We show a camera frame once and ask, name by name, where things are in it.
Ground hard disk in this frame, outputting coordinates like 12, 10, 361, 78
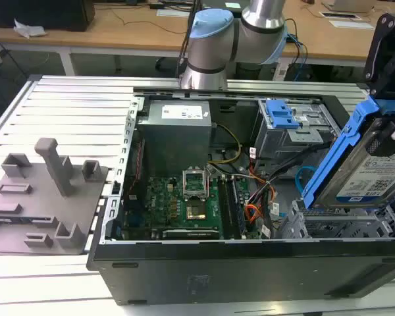
301, 97, 395, 211

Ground CPU socket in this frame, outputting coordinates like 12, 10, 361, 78
186, 200, 207, 221

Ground blue plastic drive latch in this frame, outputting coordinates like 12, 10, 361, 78
265, 98, 300, 130

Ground black graphics card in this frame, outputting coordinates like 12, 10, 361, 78
162, 228, 221, 240

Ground metal socket cover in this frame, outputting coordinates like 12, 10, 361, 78
182, 168, 207, 200

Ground grey parts rack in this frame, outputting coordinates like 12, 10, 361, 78
0, 137, 110, 256

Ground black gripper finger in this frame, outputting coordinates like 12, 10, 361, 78
380, 113, 395, 143

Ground grey metal drive cage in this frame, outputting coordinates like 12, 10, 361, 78
253, 98, 342, 161

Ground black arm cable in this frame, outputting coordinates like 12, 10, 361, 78
176, 0, 203, 80

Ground white paper sheet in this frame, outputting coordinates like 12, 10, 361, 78
328, 18, 375, 31
156, 9, 194, 18

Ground black RAM slot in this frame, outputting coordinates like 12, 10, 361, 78
219, 176, 235, 240

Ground RAM stick in slot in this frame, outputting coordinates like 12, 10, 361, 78
232, 177, 248, 240

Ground wooden desk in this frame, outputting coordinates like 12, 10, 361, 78
0, 0, 395, 76

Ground black open PC case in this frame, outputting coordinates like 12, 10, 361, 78
85, 86, 395, 307

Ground orange wire bundle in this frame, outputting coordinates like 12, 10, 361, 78
244, 177, 279, 233

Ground perforated metal disk bay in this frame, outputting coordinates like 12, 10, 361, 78
281, 197, 395, 240

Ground thin red wire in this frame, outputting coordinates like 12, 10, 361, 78
130, 140, 146, 198

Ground yellow and black wires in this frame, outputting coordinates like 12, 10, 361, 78
207, 123, 244, 165

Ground blue disk wire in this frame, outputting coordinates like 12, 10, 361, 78
297, 166, 317, 198

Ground black box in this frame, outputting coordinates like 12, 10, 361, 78
0, 0, 96, 33

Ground blue hanging cables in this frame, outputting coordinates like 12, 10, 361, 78
291, 32, 309, 83

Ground black power cable bundle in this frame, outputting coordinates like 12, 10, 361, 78
265, 144, 327, 185

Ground grey power supply unit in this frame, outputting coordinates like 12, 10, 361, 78
136, 100, 215, 172

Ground crumpled white paper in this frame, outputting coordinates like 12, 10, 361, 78
13, 18, 47, 40

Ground white card with black border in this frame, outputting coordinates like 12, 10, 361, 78
318, 11, 363, 22

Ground green motherboard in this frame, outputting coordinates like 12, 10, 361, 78
123, 167, 271, 241

